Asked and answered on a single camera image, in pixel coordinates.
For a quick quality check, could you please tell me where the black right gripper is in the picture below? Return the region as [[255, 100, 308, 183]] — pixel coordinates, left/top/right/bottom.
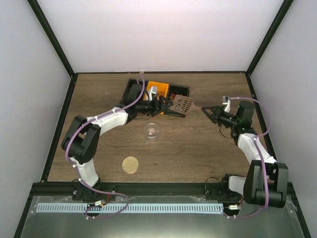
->
[[202, 106, 238, 128]]

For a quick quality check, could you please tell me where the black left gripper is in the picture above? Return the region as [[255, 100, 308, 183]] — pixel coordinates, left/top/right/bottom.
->
[[136, 96, 173, 117]]

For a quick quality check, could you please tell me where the brown plastic scoop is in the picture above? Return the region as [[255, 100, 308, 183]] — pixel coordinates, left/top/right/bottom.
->
[[170, 95, 202, 115]]

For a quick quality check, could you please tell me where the black candy bin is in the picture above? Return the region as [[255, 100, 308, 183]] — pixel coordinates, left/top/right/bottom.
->
[[120, 78, 148, 108], [163, 84, 190, 118]]

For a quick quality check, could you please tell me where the clear round container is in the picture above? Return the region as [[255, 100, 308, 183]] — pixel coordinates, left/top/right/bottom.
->
[[144, 123, 160, 141]]

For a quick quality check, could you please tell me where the orange candy bin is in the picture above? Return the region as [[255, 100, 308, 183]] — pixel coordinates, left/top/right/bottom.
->
[[144, 81, 169, 101]]

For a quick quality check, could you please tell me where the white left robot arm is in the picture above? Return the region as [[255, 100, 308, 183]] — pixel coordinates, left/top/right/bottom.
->
[[61, 84, 173, 200]]

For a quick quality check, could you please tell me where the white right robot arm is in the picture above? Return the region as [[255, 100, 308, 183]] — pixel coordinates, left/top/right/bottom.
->
[[202, 101, 288, 208]]

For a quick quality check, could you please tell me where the gold round lid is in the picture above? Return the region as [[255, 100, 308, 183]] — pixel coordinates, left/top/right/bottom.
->
[[122, 156, 139, 174]]

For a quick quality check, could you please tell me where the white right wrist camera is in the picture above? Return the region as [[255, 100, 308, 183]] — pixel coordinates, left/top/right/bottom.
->
[[222, 96, 231, 113]]

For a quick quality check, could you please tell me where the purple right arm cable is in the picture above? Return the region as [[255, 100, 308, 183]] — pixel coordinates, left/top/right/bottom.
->
[[222, 97, 270, 219]]

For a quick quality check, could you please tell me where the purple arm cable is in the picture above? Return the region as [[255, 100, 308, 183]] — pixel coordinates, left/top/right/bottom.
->
[[64, 73, 146, 220], [222, 97, 270, 219]]

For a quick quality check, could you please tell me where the black front mounting rail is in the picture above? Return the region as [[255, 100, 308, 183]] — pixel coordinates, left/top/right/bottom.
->
[[32, 182, 293, 201]]

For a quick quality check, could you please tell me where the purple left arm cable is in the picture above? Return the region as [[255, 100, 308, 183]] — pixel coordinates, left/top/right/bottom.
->
[[64, 73, 146, 220]]

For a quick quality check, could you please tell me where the light blue slotted cable duct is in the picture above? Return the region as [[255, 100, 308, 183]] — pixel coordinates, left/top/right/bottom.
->
[[36, 203, 223, 214]]

